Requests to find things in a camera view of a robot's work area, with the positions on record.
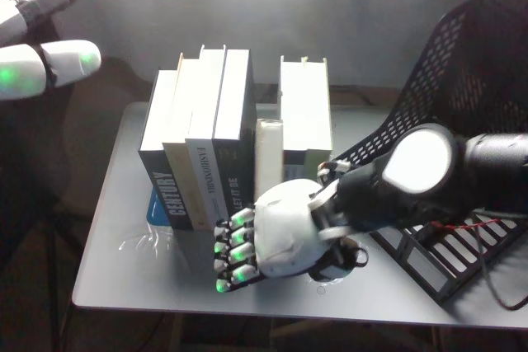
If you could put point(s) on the white cloth backdrop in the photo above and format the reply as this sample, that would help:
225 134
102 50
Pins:
330 6

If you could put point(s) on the cream spine book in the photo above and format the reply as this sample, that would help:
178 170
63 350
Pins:
185 179

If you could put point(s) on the dark grey Century book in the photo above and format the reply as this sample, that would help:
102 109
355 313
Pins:
165 187

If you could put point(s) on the dark book with grey label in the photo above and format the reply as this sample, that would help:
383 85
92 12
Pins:
293 113

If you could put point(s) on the white Fashionopolis book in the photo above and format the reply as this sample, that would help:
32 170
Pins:
206 175

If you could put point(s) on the pale green spine book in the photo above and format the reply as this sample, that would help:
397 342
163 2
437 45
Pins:
317 113

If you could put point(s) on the black Let It Be book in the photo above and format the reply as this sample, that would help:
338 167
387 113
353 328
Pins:
233 179

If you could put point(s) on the black slotted file tray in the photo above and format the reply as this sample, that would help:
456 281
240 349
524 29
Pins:
486 92

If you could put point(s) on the plain tan cover book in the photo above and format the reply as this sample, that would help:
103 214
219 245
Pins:
268 154

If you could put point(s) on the blue plastic bookend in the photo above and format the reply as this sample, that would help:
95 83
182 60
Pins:
156 212

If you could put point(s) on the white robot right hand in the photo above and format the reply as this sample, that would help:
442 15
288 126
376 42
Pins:
284 228

